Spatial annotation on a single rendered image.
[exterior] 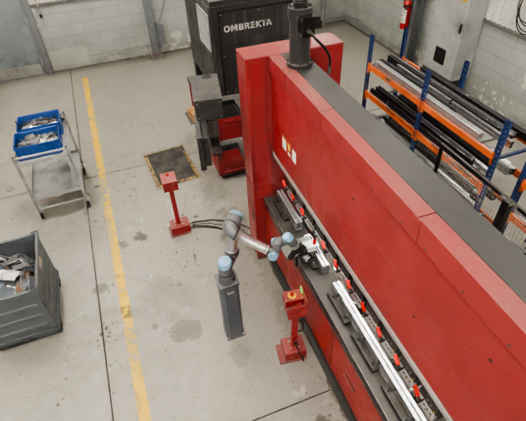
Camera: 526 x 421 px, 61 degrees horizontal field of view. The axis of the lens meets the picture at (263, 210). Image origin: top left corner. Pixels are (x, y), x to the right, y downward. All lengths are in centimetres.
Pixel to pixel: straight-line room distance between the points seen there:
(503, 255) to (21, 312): 388
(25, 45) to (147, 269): 608
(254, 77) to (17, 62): 705
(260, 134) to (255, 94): 39
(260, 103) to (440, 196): 199
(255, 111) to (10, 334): 301
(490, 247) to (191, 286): 338
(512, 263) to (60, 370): 383
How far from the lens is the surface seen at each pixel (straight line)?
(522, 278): 205
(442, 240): 208
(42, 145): 572
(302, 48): 338
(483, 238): 215
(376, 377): 325
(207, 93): 396
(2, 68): 1023
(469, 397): 240
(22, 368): 485
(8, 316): 463
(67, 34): 998
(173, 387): 425
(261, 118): 389
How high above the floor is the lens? 370
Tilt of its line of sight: 42 degrees down
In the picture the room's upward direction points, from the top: 3 degrees counter-clockwise
